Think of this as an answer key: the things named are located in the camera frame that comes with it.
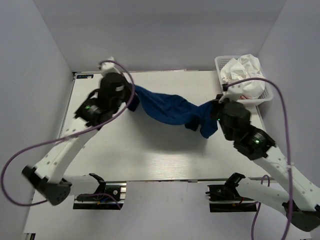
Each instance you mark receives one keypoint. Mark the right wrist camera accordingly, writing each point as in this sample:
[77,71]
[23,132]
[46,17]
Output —
[232,93]

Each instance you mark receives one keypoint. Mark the white plastic basket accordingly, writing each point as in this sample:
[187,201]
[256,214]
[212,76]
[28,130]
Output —
[267,94]

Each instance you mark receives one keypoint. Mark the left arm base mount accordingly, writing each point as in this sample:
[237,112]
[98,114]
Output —
[111,196]

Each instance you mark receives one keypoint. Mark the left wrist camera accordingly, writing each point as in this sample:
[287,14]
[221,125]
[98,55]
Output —
[107,67]

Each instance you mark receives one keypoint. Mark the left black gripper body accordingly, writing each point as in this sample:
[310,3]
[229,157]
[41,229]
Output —
[126,93]

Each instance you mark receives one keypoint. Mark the pink t shirt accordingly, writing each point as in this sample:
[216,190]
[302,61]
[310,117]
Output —
[243,97]

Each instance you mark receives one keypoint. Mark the white t shirt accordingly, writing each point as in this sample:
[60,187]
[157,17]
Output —
[244,67]

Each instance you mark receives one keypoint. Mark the blue t shirt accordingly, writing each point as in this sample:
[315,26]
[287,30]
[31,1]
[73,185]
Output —
[172,109]

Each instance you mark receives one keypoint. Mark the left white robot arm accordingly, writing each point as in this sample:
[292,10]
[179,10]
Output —
[48,175]

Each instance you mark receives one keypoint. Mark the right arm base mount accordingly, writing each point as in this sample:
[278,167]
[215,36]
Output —
[222,202]

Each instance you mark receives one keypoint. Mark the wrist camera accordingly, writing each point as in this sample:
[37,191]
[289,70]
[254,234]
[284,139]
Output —
[107,67]
[232,93]

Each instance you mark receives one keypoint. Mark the blue table label sticker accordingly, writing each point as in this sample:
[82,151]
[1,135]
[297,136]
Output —
[84,76]

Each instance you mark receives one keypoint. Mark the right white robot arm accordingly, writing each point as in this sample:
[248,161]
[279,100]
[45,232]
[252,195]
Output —
[299,200]

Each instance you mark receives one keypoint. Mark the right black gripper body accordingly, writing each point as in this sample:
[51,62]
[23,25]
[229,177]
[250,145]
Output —
[219,110]

